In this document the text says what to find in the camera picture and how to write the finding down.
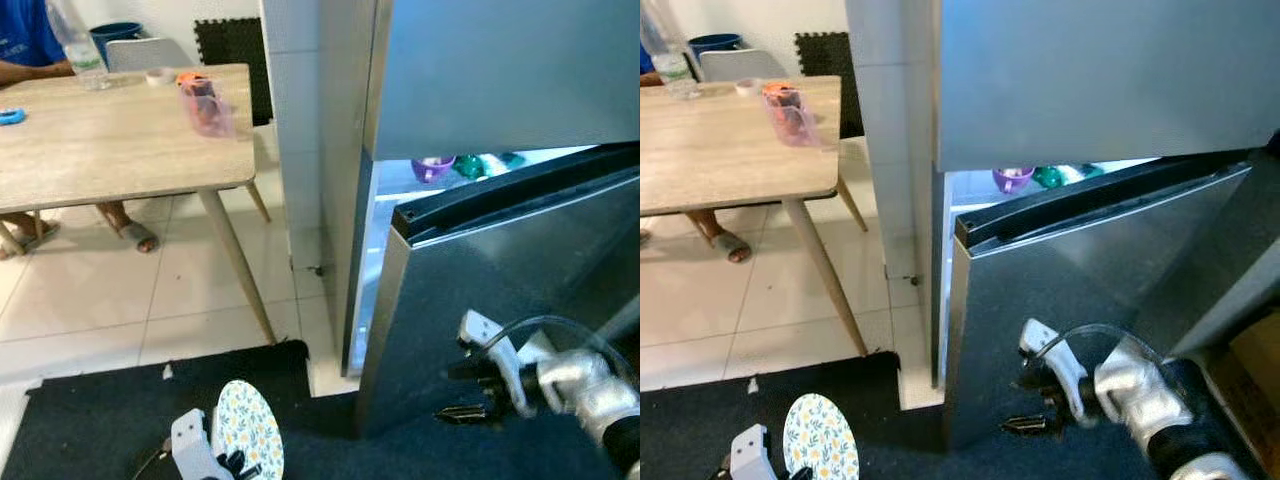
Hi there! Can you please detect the floral patterned plate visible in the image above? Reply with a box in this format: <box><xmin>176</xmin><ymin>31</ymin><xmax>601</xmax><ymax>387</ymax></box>
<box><xmin>212</xmin><ymin>379</ymin><xmax>287</xmax><ymax>480</ymax></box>
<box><xmin>782</xmin><ymin>392</ymin><xmax>861</xmax><ymax>480</ymax></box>

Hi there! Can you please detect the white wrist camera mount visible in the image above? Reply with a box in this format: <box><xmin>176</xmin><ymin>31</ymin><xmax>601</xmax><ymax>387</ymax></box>
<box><xmin>169</xmin><ymin>408</ymin><xmax>237</xmax><ymax>480</ymax></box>
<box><xmin>1018</xmin><ymin>318</ymin><xmax>1096</xmax><ymax>429</ymax></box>
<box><xmin>457</xmin><ymin>309</ymin><xmax>557</xmax><ymax>419</ymax></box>
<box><xmin>728</xmin><ymin>424</ymin><xmax>783</xmax><ymax>480</ymax></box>

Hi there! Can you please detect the black foam wall panel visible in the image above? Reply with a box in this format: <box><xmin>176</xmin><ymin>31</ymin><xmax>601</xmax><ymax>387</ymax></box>
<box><xmin>194</xmin><ymin>17</ymin><xmax>274</xmax><ymax>128</ymax></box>
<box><xmin>795</xmin><ymin>31</ymin><xmax>867</xmax><ymax>141</ymax></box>

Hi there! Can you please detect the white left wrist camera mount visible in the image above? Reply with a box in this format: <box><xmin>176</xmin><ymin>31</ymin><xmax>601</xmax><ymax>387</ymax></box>
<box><xmin>728</xmin><ymin>424</ymin><xmax>783</xmax><ymax>480</ymax></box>
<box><xmin>169</xmin><ymin>408</ymin><xmax>237</xmax><ymax>480</ymax></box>

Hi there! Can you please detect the person right foot grey sandal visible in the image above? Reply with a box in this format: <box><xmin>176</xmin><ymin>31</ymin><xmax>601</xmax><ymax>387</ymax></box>
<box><xmin>0</xmin><ymin>212</ymin><xmax>61</xmax><ymax>261</ymax></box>

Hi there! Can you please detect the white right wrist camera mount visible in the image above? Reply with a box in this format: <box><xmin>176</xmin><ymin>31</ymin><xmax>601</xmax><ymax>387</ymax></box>
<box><xmin>457</xmin><ymin>309</ymin><xmax>557</xmax><ymax>419</ymax></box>
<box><xmin>1018</xmin><ymin>318</ymin><xmax>1096</xmax><ymax>429</ymax></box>

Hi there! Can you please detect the brown cardboard box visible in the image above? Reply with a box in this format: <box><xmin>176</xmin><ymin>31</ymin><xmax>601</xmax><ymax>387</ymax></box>
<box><xmin>1205</xmin><ymin>310</ymin><xmax>1280</xmax><ymax>480</ymax></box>

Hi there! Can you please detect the clear plastic water bottle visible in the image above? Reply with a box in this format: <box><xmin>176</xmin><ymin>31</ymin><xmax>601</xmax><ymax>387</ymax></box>
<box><xmin>640</xmin><ymin>0</ymin><xmax>703</xmax><ymax>101</ymax></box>
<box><xmin>45</xmin><ymin>0</ymin><xmax>113</xmax><ymax>92</ymax></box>

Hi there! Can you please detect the silver fridge body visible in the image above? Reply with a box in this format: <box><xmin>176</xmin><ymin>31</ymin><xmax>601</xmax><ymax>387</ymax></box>
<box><xmin>318</xmin><ymin>0</ymin><xmax>641</xmax><ymax>381</ymax></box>
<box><xmin>928</xmin><ymin>0</ymin><xmax>1251</xmax><ymax>389</ymax></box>

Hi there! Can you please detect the dark blue bucket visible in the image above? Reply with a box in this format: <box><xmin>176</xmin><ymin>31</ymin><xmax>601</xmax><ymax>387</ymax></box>
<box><xmin>686</xmin><ymin>33</ymin><xmax>744</xmax><ymax>61</ymax></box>
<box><xmin>88</xmin><ymin>22</ymin><xmax>145</xmax><ymax>67</ymax></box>

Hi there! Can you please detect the person foot grey sandal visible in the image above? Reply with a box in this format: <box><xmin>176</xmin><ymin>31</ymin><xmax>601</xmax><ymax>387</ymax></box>
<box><xmin>685</xmin><ymin>208</ymin><xmax>753</xmax><ymax>265</ymax></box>
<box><xmin>97</xmin><ymin>200</ymin><xmax>161</xmax><ymax>254</ymax></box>
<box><xmin>0</xmin><ymin>212</ymin><xmax>61</xmax><ymax>261</ymax></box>

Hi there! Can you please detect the black carpet floor mat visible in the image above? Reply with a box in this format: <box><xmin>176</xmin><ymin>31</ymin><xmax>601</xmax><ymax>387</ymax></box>
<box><xmin>0</xmin><ymin>340</ymin><xmax>641</xmax><ymax>480</ymax></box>
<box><xmin>640</xmin><ymin>350</ymin><xmax>1151</xmax><ymax>480</ymax></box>

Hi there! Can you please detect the person left foot grey sandal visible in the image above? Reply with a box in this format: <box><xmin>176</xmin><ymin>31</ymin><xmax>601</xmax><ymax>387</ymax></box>
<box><xmin>685</xmin><ymin>208</ymin><xmax>753</xmax><ymax>265</ymax></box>
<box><xmin>97</xmin><ymin>200</ymin><xmax>161</xmax><ymax>254</ymax></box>

